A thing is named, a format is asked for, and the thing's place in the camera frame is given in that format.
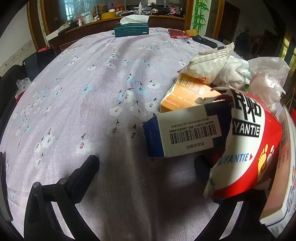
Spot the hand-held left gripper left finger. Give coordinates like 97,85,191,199
24,155,100,241

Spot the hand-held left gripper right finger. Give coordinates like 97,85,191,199
194,155,275,241

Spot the white blue medicine box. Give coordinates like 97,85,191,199
143,101,232,158

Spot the red white packet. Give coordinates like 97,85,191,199
203,88,283,200

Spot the pink white box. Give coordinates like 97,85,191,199
259,106,296,240

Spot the orange medicine box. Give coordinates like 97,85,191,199
160,73,223,114

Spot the white crumpled tissue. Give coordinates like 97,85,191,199
213,57,252,90

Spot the white plastic bag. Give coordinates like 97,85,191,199
16,77,32,98

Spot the clear plastic bag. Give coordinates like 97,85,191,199
247,57,291,112

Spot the black chair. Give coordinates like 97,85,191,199
23,50,57,79

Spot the black remote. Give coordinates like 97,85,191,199
191,35,218,48

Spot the dark jacket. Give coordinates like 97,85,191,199
237,27,251,49

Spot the red flat pouch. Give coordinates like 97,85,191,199
168,29,190,39

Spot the wooden counter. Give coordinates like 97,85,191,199
45,15,185,55

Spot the teal tissue box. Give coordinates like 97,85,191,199
114,16,150,37

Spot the brown wooden door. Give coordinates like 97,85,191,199
217,1,241,43

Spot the wood-framed glass panel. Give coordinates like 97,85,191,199
26,0,195,28

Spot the bamboo wall decor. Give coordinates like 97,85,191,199
191,0,212,35

